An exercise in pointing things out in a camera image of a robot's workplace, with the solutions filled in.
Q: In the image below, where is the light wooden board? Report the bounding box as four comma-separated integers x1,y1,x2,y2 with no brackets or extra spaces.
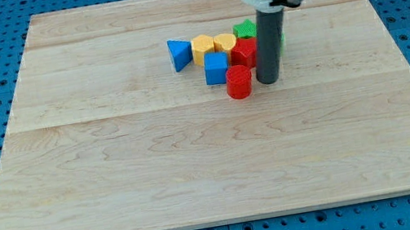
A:
0,0,410,230

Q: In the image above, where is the yellow heart block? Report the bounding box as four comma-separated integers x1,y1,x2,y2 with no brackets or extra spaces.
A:
213,33,237,62

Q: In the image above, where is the blue cube block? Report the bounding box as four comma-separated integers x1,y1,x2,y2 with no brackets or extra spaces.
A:
204,52,228,86

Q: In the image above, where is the yellow hexagon block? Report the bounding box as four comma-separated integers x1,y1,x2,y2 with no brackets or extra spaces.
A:
191,34,214,67

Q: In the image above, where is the blue triangle block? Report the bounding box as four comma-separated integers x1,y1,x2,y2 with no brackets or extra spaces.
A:
166,40,193,73

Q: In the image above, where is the green block behind rod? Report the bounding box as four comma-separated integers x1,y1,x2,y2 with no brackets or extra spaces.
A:
280,33,285,55

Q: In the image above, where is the red cylinder block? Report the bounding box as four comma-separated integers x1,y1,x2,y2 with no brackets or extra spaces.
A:
225,65,252,100

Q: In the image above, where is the green star block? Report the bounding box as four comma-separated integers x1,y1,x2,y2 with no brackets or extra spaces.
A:
232,19,257,39

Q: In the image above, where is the red hexagon block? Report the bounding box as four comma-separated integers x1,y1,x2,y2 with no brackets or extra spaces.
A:
231,37,257,69

